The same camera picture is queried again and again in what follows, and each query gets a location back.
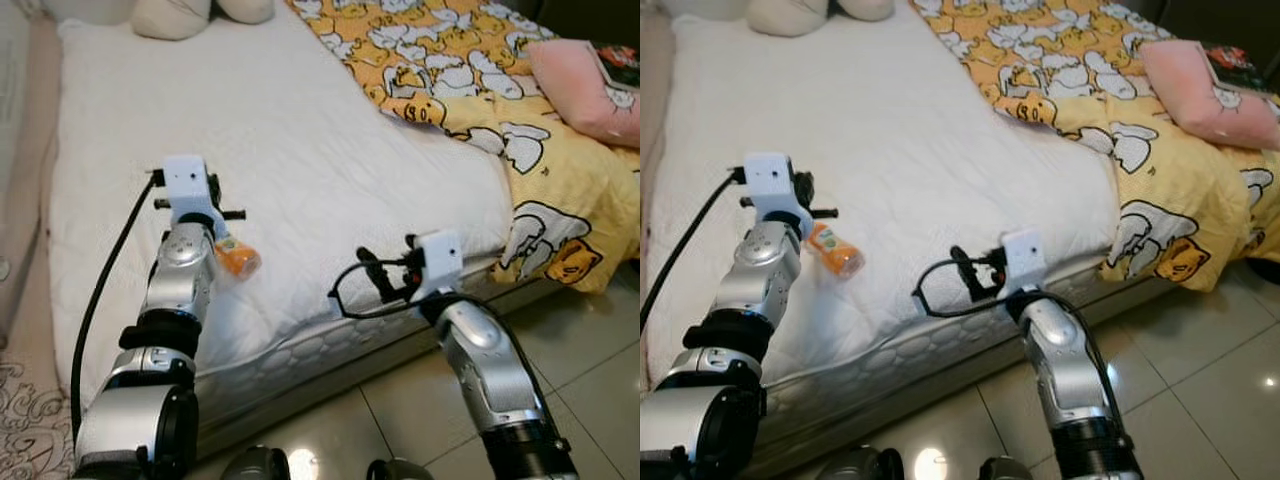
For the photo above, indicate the small orange bottle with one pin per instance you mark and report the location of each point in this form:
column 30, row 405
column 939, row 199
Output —
column 240, row 260
column 838, row 255

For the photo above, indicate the dark red cover book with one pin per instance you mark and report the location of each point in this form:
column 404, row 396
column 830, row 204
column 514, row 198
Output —
column 1232, row 68
column 622, row 65

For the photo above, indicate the pink pillow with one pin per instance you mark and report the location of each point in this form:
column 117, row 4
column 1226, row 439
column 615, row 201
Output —
column 1190, row 90
column 580, row 95

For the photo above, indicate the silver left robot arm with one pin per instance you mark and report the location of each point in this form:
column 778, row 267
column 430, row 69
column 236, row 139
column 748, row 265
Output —
column 180, row 275
column 760, row 280

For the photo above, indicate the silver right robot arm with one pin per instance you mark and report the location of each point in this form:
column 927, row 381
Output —
column 1060, row 370
column 490, row 370

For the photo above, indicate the white quilted mattress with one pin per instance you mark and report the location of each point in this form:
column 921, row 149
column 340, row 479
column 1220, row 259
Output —
column 300, row 150
column 900, row 150

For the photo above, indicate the yellow cartoon print blanket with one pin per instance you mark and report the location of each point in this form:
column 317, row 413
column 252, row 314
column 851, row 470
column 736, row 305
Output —
column 1180, row 190
column 560, row 180

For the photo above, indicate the beige plush toy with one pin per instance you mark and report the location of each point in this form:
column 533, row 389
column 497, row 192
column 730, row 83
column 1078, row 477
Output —
column 170, row 18
column 790, row 15

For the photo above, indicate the grey robot right foot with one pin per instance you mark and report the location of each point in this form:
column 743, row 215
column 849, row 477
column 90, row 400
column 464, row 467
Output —
column 1010, row 470
column 400, row 470

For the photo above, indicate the grey robot foot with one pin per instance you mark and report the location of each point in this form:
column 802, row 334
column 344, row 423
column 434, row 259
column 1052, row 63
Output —
column 255, row 465
column 1010, row 470
column 400, row 470
column 850, row 465

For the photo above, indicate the grey robot left foot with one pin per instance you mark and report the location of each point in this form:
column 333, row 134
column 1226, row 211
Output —
column 255, row 465
column 850, row 465

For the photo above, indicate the black nightstand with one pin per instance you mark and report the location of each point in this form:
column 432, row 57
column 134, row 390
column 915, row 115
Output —
column 590, row 15
column 1220, row 15

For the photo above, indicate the grey patterned rug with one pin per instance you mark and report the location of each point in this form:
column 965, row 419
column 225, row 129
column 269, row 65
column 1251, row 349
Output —
column 30, row 420

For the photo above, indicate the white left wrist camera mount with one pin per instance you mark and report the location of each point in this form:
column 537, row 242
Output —
column 768, row 178
column 185, row 178

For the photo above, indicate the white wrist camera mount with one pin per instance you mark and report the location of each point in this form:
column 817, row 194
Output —
column 1025, row 255
column 440, row 258
column 185, row 178
column 768, row 178

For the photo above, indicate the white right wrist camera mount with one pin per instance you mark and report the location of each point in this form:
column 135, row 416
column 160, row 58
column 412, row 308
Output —
column 440, row 258
column 1025, row 255

